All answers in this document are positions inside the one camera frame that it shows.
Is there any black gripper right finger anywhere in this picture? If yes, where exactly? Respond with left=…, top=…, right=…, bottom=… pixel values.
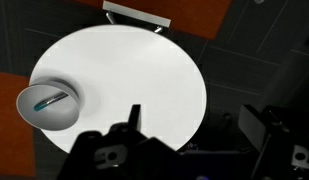
left=238, top=105, right=269, bottom=152

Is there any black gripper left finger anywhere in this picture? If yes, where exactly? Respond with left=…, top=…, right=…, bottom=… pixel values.
left=128, top=104, right=141, bottom=130

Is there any teal capped dry-erase marker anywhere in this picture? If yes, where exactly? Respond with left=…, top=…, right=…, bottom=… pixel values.
left=34, top=92, right=67, bottom=111

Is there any white round bowl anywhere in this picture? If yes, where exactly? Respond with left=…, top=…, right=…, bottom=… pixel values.
left=16, top=79, right=80, bottom=131

